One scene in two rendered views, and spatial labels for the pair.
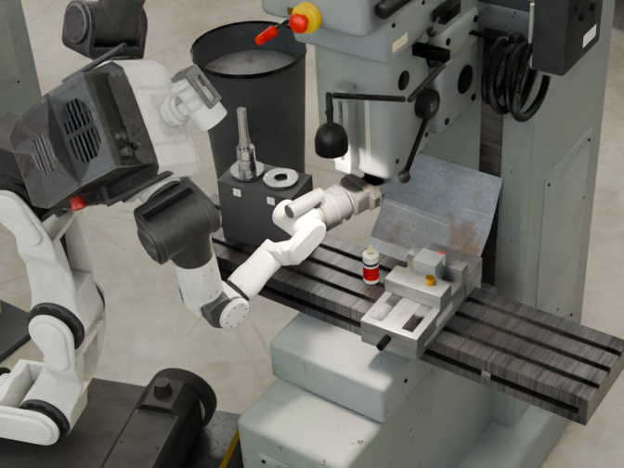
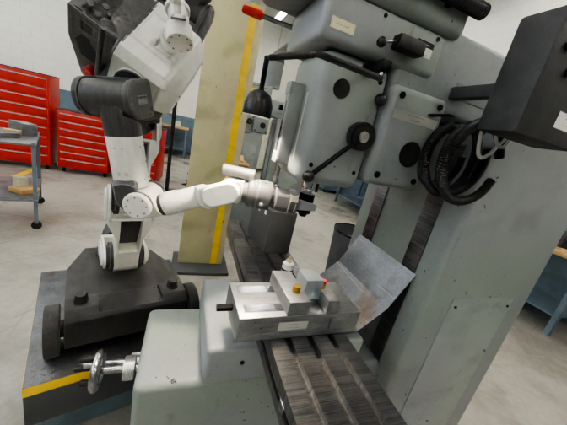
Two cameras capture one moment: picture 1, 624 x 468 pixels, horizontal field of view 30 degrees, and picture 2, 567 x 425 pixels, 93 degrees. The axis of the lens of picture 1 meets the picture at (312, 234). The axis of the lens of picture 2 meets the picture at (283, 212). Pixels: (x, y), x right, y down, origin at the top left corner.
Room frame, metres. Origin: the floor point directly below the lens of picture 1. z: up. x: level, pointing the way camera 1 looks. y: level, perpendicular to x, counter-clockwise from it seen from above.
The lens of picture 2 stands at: (1.57, -0.53, 1.42)
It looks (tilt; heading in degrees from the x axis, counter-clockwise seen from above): 16 degrees down; 32
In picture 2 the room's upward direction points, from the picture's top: 13 degrees clockwise
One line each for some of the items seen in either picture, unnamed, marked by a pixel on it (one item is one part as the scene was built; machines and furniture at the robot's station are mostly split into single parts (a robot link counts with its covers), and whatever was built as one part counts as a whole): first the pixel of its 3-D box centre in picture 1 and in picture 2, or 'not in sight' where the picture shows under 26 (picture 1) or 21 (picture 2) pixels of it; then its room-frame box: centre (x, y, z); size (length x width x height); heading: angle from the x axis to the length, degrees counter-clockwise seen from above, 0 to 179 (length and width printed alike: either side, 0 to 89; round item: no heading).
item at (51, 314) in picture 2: not in sight; (51, 330); (1.87, 0.56, 0.50); 0.20 x 0.05 x 0.20; 72
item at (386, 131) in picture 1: (372, 95); (326, 124); (2.30, -0.16, 1.47); 0.21 x 0.19 x 0.32; 53
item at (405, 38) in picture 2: (439, 18); (398, 45); (2.27, -0.30, 1.66); 0.12 x 0.04 x 0.04; 143
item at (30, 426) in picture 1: (37, 402); (123, 250); (2.21, 0.74, 0.68); 0.21 x 0.20 x 0.13; 72
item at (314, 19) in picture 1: (306, 18); not in sight; (2.11, -0.02, 1.76); 0.06 x 0.02 x 0.06; 53
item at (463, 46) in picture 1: (416, 59); (380, 138); (2.45, -0.27, 1.47); 0.24 x 0.19 x 0.26; 53
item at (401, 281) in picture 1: (418, 287); (288, 291); (2.16, -0.24, 1.02); 0.15 x 0.06 x 0.04; 56
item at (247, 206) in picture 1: (266, 204); (271, 222); (2.54, 0.11, 1.03); 0.22 x 0.12 x 0.20; 61
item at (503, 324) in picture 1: (376, 295); (280, 297); (2.30, -0.15, 0.89); 1.24 x 0.23 x 0.08; 53
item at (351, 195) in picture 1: (345, 201); (276, 198); (2.24, -0.08, 1.23); 0.13 x 0.12 x 0.10; 38
